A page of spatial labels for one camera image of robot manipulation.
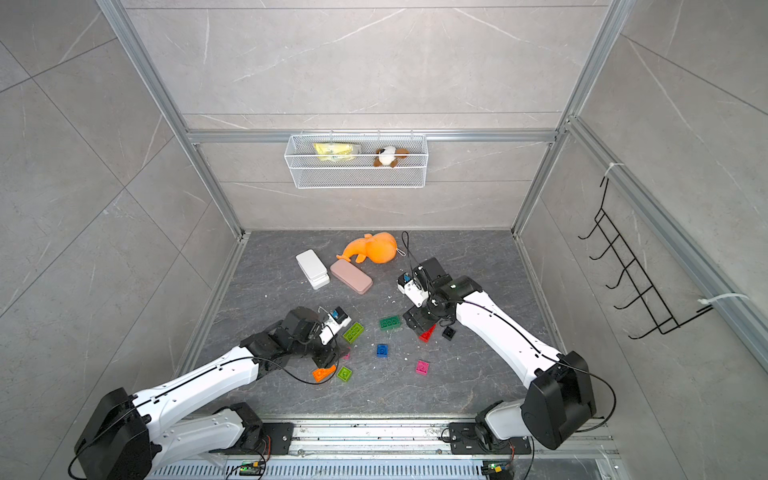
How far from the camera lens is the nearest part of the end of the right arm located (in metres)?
0.57

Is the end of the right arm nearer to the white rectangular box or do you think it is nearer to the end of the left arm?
the end of the left arm

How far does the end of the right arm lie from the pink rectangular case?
33 cm

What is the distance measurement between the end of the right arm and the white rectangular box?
42 cm

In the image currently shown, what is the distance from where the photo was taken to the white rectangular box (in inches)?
40.5

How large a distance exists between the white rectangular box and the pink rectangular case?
4cm

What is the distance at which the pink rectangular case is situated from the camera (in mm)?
1033
